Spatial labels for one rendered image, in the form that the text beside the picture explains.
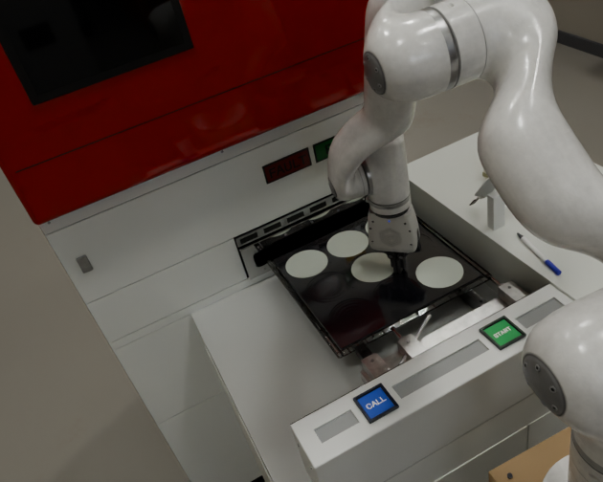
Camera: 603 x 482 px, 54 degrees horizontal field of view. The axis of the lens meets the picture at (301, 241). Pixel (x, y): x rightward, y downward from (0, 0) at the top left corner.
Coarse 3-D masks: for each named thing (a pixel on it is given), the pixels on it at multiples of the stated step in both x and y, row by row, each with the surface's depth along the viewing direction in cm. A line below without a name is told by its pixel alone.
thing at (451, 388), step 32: (544, 288) 111; (512, 320) 106; (448, 352) 104; (480, 352) 103; (512, 352) 101; (384, 384) 101; (416, 384) 100; (448, 384) 98; (480, 384) 101; (512, 384) 105; (320, 416) 99; (352, 416) 98; (384, 416) 96; (416, 416) 97; (448, 416) 101; (480, 416) 106; (320, 448) 94; (352, 448) 93; (384, 448) 97; (416, 448) 102; (320, 480) 94; (352, 480) 98; (384, 480) 102
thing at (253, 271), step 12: (336, 204) 149; (348, 204) 149; (360, 204) 151; (312, 216) 147; (324, 216) 148; (360, 216) 155; (288, 228) 145; (300, 228) 146; (336, 228) 153; (264, 240) 143; (276, 240) 145; (312, 240) 151; (240, 252) 142; (252, 252) 144; (252, 264) 145; (264, 264) 147; (252, 276) 147
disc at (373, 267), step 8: (360, 256) 138; (368, 256) 137; (376, 256) 136; (384, 256) 136; (352, 264) 136; (360, 264) 136; (368, 264) 135; (376, 264) 134; (384, 264) 134; (352, 272) 134; (360, 272) 134; (368, 272) 133; (376, 272) 132; (384, 272) 132; (392, 272) 131; (368, 280) 131; (376, 280) 130
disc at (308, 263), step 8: (296, 256) 142; (304, 256) 142; (312, 256) 141; (320, 256) 141; (288, 264) 141; (296, 264) 140; (304, 264) 140; (312, 264) 139; (320, 264) 138; (288, 272) 138; (296, 272) 138; (304, 272) 137; (312, 272) 137; (320, 272) 136
